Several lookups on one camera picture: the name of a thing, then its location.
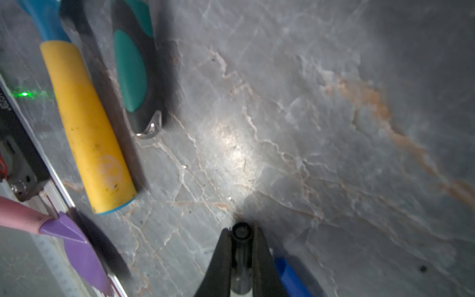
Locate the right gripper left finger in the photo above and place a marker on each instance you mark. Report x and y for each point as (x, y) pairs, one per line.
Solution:
(217, 280)

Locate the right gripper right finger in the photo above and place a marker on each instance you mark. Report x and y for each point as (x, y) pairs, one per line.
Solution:
(266, 280)

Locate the black pen cap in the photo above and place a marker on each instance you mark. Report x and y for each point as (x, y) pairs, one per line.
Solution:
(242, 235)

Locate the blue pen cap upper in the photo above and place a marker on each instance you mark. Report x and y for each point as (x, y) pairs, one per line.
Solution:
(294, 286)

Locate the blue garden fork yellow handle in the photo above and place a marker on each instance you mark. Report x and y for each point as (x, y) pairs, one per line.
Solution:
(94, 146)

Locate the purple garden trowel pink handle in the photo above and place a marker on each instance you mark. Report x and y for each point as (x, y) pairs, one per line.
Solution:
(78, 249)

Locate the green handled ratchet screwdriver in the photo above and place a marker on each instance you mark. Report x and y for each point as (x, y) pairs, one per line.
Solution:
(137, 67)

